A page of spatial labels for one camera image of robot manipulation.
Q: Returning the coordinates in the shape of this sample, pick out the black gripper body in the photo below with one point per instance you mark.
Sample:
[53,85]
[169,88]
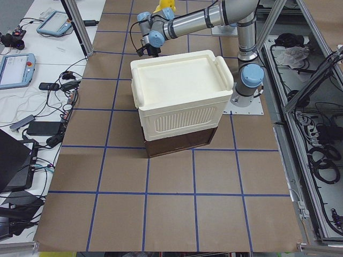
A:
[153,50]

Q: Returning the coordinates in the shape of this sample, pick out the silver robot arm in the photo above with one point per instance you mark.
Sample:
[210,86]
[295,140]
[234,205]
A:
[162,25]

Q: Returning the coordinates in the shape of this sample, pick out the yellow plush dinosaur toy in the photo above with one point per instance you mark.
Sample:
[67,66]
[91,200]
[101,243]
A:
[164,4]

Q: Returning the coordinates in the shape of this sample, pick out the cream plastic storage box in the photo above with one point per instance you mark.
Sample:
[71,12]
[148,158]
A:
[180,94]

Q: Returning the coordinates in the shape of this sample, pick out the blue teach pendant far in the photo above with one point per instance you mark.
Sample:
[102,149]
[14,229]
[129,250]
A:
[56,24]

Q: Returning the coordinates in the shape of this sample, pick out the blue teach pendant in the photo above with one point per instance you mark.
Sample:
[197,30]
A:
[17,70]
[56,24]

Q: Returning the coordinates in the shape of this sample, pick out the blue teach pendant near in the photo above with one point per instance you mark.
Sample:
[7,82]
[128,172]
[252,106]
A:
[17,70]

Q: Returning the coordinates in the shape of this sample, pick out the black power adapter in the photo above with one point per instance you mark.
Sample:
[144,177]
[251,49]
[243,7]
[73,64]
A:
[43,128]

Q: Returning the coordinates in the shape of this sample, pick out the white cloth rag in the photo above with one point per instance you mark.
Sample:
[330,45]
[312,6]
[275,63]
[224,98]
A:
[293,57]

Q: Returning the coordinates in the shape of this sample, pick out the black laptop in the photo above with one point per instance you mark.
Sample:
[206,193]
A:
[18,158]

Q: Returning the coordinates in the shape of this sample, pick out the aluminium frame post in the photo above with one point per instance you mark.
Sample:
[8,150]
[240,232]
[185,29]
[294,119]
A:
[71,9]

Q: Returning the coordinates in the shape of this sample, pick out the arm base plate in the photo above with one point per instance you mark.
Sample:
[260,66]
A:
[240,105]

